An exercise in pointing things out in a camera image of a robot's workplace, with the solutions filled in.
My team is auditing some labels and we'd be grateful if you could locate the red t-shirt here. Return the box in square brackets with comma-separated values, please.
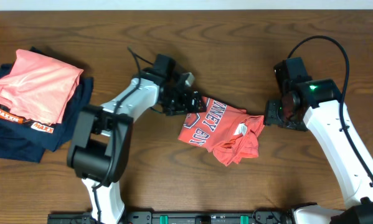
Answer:
[178, 97, 264, 166]

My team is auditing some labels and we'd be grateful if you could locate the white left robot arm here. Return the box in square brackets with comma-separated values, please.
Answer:
[67, 70, 205, 223]

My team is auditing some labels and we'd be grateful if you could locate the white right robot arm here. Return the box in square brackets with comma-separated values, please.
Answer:
[264, 79, 373, 223]

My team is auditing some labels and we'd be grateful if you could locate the folded pink shirt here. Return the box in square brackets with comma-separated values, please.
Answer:
[0, 49, 83, 124]

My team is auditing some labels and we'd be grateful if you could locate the folded navy Maxxis shirt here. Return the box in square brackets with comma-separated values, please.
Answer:
[0, 47, 93, 162]

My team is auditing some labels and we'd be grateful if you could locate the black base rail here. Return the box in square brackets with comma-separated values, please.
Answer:
[47, 210, 296, 224]

